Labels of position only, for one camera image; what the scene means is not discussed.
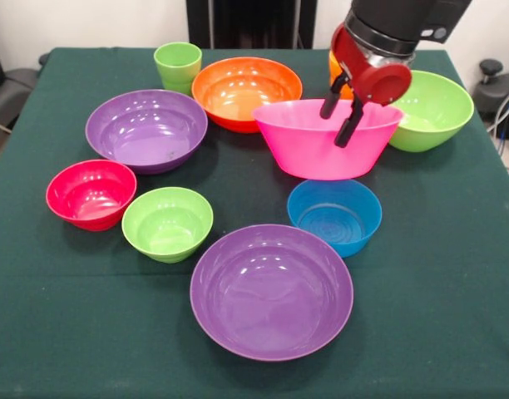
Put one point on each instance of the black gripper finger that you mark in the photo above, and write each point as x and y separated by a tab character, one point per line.
346	131
329	104

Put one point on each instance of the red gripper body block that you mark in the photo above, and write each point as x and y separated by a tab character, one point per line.
383	83

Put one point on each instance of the pink plastic bowl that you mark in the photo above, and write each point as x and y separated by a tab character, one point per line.
304	149

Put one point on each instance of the large green plastic bowl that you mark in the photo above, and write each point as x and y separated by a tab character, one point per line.
437	112

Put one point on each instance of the orange plastic bowl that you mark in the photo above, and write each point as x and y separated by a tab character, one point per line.
238	95

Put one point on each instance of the blue plastic bowl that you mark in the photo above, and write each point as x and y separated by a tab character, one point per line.
333	226

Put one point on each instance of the green plastic cup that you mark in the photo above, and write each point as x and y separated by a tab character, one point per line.
177	70

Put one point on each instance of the purple plastic bowl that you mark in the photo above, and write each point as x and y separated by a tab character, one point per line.
271	299
146	137

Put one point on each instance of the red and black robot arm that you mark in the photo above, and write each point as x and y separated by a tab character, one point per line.
396	21

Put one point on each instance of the orange plastic cup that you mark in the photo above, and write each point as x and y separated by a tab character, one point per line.
333	72

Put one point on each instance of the black cabinet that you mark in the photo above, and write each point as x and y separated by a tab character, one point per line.
246	21

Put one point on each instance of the small green plastic bowl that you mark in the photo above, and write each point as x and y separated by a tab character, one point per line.
167	228

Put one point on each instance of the red plastic bowl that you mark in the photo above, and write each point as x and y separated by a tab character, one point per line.
90	195

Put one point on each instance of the black chair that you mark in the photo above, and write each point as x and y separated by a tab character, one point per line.
13	91

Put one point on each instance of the dark green tablecloth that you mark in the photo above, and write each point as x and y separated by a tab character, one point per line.
71	311

